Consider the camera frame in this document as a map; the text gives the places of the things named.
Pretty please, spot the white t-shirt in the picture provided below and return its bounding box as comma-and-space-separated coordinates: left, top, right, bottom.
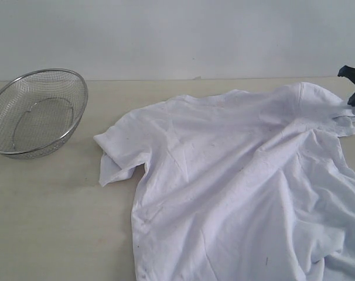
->
94, 83, 355, 280

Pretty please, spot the metal mesh basket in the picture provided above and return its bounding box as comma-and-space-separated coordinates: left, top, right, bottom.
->
0, 68, 88, 159

